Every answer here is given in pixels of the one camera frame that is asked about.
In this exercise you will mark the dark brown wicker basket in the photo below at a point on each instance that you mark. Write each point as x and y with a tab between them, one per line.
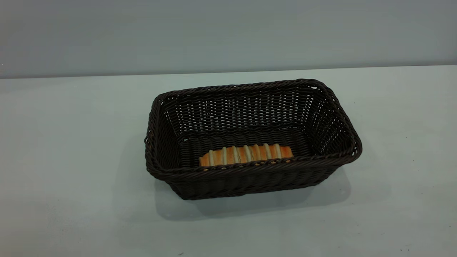
250	178

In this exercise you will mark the striped golden bread loaf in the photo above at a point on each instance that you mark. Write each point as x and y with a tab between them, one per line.
246	154

